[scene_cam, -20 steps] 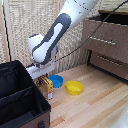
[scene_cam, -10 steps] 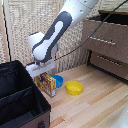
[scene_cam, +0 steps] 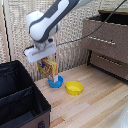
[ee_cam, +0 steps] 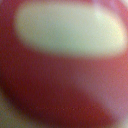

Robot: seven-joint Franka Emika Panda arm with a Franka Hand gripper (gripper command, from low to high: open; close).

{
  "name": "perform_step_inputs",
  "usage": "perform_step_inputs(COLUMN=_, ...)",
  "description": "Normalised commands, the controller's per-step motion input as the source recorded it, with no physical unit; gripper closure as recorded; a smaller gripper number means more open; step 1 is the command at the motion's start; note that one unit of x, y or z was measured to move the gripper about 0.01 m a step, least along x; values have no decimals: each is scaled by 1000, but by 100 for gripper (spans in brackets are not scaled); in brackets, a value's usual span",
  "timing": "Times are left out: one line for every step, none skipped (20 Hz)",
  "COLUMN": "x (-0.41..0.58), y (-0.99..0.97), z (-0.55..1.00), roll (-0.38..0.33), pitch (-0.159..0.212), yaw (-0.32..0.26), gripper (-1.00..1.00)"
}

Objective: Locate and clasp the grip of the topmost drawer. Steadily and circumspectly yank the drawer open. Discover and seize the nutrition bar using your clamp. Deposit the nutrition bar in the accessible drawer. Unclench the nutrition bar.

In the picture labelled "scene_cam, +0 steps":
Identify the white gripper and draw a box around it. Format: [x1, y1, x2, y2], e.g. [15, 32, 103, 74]
[23, 41, 59, 65]

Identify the orange yellow food box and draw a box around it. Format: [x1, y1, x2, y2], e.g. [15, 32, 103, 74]
[37, 57, 60, 84]

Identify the long silver drawer handle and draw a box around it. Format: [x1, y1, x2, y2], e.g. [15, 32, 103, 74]
[87, 35, 117, 46]

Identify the brown drawer with cabinet interior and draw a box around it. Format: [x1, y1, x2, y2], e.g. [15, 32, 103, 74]
[80, 13, 128, 64]

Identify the dark brown drawer cabinet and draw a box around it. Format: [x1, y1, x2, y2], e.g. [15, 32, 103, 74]
[86, 9, 128, 84]

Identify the brown drawer front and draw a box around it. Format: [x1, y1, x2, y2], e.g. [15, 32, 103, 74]
[89, 50, 128, 80]

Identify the blue bowl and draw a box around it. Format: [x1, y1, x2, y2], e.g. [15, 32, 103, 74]
[47, 75, 65, 89]

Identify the yellow bowl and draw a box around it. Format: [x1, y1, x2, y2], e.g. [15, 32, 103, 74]
[65, 80, 84, 96]

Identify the black fabric storage box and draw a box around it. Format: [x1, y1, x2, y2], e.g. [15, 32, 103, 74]
[0, 59, 52, 128]

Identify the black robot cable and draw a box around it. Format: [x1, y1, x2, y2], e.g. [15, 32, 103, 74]
[56, 0, 128, 46]

